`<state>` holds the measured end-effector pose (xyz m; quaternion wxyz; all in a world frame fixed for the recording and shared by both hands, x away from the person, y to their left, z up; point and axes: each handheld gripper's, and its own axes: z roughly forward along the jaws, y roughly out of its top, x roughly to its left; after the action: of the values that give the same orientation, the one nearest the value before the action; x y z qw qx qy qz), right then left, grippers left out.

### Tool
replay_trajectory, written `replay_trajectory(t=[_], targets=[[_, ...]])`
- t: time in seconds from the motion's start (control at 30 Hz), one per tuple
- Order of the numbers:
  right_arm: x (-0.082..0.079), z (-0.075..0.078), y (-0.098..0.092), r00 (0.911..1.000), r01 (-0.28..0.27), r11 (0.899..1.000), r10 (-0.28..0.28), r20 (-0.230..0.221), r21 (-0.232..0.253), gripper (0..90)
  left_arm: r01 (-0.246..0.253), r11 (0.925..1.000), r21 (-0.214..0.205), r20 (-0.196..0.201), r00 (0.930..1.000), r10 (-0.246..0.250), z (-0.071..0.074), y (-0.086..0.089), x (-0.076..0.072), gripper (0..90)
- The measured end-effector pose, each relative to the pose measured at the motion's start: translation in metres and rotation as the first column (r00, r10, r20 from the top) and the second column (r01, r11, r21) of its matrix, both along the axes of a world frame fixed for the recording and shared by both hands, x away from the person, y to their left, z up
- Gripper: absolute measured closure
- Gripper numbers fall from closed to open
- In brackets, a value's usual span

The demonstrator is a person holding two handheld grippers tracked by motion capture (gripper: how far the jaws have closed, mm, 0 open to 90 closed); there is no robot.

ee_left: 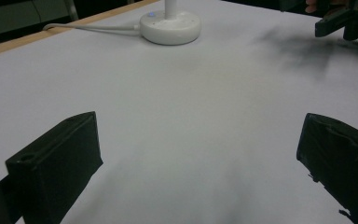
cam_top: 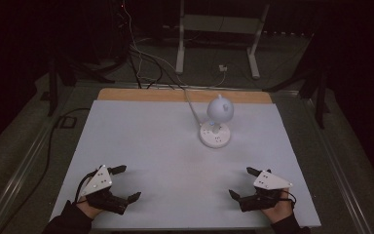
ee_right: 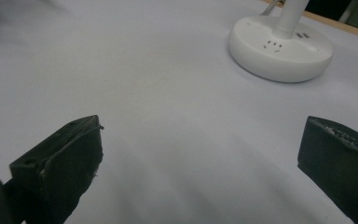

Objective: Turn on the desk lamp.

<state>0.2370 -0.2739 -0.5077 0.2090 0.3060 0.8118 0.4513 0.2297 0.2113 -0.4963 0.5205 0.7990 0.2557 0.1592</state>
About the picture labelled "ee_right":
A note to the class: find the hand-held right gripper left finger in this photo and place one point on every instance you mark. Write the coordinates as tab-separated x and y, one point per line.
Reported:
62	168

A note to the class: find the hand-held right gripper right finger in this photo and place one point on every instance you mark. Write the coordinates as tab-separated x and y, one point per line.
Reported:
338	161

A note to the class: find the white round lamp base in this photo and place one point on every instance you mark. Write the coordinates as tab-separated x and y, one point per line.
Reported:
279	53

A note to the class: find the wooden table edge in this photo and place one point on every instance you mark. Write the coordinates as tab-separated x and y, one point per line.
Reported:
338	23

